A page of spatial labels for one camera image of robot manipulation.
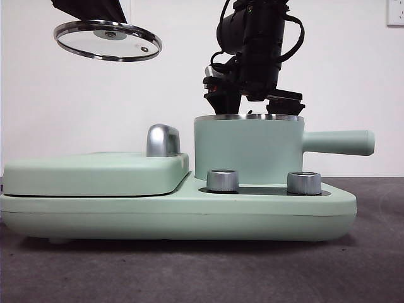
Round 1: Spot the silver griddle cover handle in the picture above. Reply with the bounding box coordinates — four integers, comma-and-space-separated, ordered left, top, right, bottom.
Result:
145, 124, 181, 158

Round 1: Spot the green steamer pot with handle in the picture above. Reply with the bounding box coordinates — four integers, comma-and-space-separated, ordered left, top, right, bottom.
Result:
193, 114, 376, 186

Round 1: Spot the green breakfast machine base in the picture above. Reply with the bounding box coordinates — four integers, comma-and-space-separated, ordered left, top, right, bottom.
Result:
0, 176, 357, 246

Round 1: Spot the silver control knob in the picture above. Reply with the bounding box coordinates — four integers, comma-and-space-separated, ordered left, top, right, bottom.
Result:
286, 171, 322, 196
205, 169, 240, 193

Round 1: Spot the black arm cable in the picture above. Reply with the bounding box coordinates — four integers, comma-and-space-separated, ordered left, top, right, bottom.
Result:
277, 12, 306, 62
210, 0, 241, 69

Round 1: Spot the green griddle cover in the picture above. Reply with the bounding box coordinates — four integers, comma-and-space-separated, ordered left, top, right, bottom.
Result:
2, 151, 191, 198

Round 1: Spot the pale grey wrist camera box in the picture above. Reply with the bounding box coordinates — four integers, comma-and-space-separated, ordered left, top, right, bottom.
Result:
203, 64, 223, 92

